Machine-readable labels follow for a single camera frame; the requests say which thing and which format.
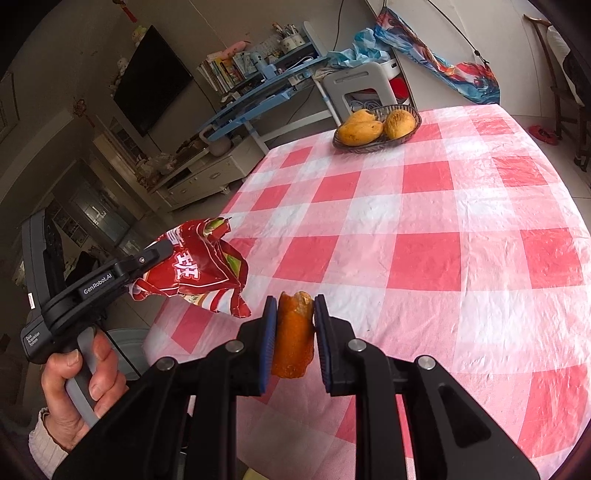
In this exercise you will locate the yellow mango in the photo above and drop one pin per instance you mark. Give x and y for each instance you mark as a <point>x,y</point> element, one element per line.
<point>399,123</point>
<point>359,133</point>

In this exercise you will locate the cream tv cabinet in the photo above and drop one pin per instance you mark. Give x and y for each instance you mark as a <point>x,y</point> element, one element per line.
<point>193,173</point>

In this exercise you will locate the colourful kite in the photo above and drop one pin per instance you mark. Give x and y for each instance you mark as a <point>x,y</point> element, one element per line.
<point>476,82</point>

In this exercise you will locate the red snack wrapper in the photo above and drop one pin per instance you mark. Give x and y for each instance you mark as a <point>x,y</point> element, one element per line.
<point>203,269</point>

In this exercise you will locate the white knit sleeve forearm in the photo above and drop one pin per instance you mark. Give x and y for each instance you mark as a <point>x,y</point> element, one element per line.
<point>45,451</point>

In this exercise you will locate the orange peel piece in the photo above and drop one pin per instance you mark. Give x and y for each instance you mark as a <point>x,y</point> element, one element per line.
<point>295,335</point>

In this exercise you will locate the black wall television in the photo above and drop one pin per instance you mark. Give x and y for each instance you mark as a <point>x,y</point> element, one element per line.
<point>153,79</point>

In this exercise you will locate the wicker fruit basket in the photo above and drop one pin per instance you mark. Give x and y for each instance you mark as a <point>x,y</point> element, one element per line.
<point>383,142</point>

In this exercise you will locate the blue plastic bag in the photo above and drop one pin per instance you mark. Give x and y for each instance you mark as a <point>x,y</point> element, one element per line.
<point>366,48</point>

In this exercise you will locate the yellow trash bin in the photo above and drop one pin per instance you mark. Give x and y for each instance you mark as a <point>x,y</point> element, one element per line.
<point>251,474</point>

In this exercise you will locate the pink kettlebell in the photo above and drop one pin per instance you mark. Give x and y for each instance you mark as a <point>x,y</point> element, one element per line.
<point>217,147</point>

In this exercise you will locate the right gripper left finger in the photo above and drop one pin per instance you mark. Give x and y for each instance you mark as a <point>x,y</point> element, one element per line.
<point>267,337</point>

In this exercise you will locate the row of books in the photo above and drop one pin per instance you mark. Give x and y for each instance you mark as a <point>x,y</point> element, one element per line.
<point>228,71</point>

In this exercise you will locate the white pen cup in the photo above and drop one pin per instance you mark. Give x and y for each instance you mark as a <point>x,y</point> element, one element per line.
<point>291,43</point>

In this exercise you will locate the blue study desk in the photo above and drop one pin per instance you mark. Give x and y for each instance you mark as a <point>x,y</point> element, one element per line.
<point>273,93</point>

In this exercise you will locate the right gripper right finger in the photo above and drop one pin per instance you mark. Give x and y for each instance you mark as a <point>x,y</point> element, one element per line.
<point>326,343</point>

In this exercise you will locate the person's left hand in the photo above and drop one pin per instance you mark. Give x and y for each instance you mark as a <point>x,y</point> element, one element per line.
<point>63,422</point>

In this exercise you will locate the white plastic stool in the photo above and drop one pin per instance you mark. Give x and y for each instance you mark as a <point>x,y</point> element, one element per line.
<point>364,87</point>

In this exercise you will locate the red white checkered tablecloth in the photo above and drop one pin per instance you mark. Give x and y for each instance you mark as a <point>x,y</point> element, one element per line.
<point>462,244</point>

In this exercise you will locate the dark wooden chair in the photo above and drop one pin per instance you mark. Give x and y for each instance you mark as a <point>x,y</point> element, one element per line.
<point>572,118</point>

